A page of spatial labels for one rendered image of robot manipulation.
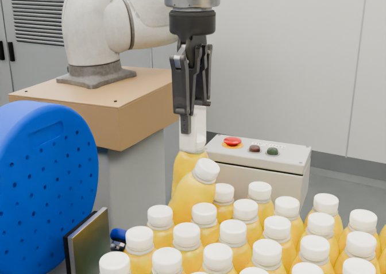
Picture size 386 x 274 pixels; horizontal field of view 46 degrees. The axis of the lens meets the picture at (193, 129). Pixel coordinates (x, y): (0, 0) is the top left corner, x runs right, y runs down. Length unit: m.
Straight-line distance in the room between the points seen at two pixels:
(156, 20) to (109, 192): 0.51
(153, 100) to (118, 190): 0.30
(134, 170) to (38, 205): 0.69
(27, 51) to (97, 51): 1.66
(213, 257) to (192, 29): 0.34
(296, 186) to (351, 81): 2.50
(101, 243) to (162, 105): 0.58
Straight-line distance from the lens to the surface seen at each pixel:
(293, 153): 0.89
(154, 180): 1.52
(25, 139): 0.71
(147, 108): 1.22
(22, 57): 3.02
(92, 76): 1.35
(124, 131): 1.15
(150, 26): 1.37
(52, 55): 2.83
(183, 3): 0.71
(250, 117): 3.61
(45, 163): 0.75
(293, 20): 3.36
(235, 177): 0.88
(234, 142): 0.90
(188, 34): 0.72
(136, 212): 1.47
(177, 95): 0.72
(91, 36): 1.33
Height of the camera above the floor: 1.43
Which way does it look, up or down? 19 degrees down
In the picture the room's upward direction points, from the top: straight up
